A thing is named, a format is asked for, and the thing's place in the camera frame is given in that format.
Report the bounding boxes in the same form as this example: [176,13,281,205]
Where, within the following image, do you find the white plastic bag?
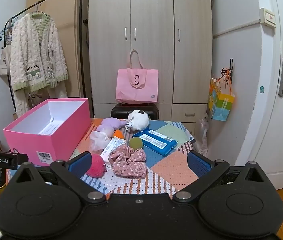
[198,114,210,157]

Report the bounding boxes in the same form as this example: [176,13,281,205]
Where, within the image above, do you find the black metal clothes rack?
[4,0,88,100]

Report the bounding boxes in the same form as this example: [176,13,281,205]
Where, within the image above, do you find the white fluffy pajama pants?
[14,81,68,118]

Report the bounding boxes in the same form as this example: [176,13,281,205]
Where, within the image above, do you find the light blue wire hanger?
[0,29,12,43]

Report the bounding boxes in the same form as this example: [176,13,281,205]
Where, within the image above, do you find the tall beige wooden cabinet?
[27,0,90,99]

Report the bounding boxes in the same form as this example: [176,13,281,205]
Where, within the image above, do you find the green makeup sponge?
[128,137,144,150]

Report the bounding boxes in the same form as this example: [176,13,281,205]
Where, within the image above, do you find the pink floral scrunchie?
[108,144,147,179]

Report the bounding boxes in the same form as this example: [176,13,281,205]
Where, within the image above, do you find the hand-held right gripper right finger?
[173,150,269,203]

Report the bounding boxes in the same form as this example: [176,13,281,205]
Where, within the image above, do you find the purple plush toy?
[99,117,129,135]

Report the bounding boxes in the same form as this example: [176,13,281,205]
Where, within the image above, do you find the white plush toy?
[125,109,150,131]

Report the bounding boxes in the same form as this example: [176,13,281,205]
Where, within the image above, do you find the pink tote bag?
[116,49,159,104]

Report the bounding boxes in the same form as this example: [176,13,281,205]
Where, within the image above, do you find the white labelled packet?
[100,137,127,165]

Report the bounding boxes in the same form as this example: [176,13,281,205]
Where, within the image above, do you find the white mesh bath pouf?
[90,129,112,152]

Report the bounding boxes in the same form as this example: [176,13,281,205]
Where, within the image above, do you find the white fluffy cardigan green trim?
[9,12,69,93]

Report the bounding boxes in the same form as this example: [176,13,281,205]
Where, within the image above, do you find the beige canvas tote bag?
[0,44,13,77]

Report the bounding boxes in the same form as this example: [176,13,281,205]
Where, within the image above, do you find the pink cardboard box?
[3,98,91,167]

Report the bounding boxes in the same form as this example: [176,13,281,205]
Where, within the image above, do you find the colourful patchwork blanket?
[5,119,199,195]

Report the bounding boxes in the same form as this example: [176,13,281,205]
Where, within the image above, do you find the beige light switch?
[260,7,276,25]

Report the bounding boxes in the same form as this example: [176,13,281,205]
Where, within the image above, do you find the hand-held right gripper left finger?
[14,151,107,202]

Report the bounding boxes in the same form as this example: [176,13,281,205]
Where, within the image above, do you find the beige wooden wardrobe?
[89,0,213,130]

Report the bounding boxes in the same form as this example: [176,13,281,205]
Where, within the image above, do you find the blue wet wipes pack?
[132,127,178,155]

